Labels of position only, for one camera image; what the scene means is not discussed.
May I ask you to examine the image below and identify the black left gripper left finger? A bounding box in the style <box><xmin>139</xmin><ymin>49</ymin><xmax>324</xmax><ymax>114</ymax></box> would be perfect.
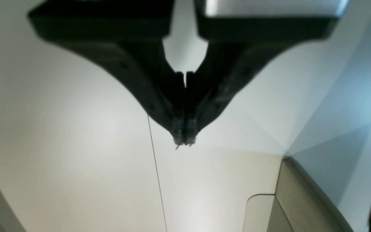
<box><xmin>28</xmin><ymin>0</ymin><xmax>186</xmax><ymax>146</ymax></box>

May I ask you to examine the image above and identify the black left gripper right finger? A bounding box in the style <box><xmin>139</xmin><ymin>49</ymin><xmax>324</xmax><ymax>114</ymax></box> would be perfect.
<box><xmin>185</xmin><ymin>0</ymin><xmax>349</xmax><ymax>145</ymax></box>

